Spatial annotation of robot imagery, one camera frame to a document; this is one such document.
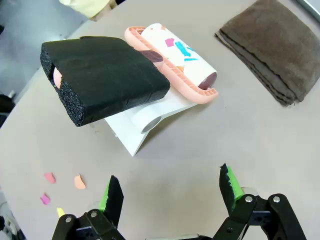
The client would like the orange paper scrap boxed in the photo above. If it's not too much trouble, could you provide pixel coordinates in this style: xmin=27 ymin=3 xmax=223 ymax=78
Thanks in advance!
xmin=73 ymin=173 xmax=87 ymax=190

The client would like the person in yellow shirt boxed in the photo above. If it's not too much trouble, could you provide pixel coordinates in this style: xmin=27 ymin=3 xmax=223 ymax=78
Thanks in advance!
xmin=58 ymin=0 xmax=111 ymax=19

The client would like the pink lint roller black handle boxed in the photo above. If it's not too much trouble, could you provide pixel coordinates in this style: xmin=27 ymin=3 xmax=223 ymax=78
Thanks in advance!
xmin=39 ymin=22 xmax=220 ymax=128

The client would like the white folding stand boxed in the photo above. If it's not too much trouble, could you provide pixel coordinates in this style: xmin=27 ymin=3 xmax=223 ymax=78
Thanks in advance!
xmin=104 ymin=63 xmax=218 ymax=157

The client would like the magenta paper scrap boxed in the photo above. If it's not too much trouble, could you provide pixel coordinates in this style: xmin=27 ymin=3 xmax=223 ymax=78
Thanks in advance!
xmin=40 ymin=192 xmax=51 ymax=206

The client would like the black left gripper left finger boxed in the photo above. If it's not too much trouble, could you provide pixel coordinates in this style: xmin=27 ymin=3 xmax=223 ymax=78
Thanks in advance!
xmin=51 ymin=174 xmax=126 ymax=240

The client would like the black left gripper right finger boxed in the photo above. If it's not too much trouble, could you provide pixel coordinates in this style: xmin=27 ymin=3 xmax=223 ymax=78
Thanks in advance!
xmin=212 ymin=163 xmax=308 ymax=240

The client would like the brown towel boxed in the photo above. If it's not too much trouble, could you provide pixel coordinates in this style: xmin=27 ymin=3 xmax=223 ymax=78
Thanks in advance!
xmin=214 ymin=0 xmax=320 ymax=108

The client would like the pink paper scrap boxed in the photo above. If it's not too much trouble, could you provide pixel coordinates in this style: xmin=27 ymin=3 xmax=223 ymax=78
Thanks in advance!
xmin=44 ymin=171 xmax=57 ymax=184

